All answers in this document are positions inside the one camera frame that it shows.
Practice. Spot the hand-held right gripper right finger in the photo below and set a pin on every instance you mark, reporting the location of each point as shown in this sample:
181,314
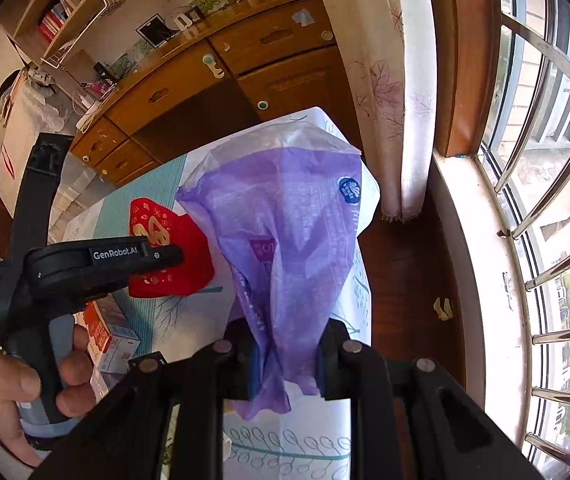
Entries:
322,372

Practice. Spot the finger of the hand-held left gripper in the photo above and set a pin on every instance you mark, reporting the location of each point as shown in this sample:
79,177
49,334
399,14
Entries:
37,195
165,259

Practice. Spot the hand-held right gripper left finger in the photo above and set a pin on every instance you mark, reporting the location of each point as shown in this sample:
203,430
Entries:
252,367

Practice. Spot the red printed packet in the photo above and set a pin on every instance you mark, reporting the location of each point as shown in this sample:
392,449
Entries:
192,230

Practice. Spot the red and white carton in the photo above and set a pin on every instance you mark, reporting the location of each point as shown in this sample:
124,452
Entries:
115,345

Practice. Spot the purple plastic bag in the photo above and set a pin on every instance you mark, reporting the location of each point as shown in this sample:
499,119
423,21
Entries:
285,210

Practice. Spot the person's left hand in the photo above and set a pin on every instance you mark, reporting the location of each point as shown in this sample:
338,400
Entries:
5,385

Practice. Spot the tree print tablecloth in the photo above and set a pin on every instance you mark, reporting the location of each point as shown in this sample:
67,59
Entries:
285,455

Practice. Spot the white power strip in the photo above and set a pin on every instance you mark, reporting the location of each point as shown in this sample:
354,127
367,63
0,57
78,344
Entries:
87,116

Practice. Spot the yellow paper scrap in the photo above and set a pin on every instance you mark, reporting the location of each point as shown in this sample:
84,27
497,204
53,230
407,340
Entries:
442,309

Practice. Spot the wooden desk with drawers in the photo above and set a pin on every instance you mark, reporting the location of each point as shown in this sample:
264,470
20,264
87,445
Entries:
165,85

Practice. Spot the row of red books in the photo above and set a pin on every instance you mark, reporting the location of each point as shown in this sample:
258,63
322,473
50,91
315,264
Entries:
54,22

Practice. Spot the wooden shelf unit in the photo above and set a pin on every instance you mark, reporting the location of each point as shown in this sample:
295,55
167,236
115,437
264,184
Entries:
25,15

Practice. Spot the white child safety lock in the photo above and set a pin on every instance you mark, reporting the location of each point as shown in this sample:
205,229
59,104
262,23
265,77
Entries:
212,65

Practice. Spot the white desk ornament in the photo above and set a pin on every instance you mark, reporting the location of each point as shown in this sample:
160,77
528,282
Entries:
180,21

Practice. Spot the metal window grille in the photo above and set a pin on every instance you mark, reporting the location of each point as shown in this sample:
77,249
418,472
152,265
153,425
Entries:
565,396

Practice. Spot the white leaf print curtain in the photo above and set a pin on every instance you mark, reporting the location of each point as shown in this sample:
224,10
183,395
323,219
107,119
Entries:
390,110

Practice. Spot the black photo frame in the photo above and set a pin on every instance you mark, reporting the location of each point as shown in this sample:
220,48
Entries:
155,30

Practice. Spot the small dark picture frame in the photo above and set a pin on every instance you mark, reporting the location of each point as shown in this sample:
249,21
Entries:
196,14

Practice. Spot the wooden window frame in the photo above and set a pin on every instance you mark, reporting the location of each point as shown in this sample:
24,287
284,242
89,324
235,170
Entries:
465,60

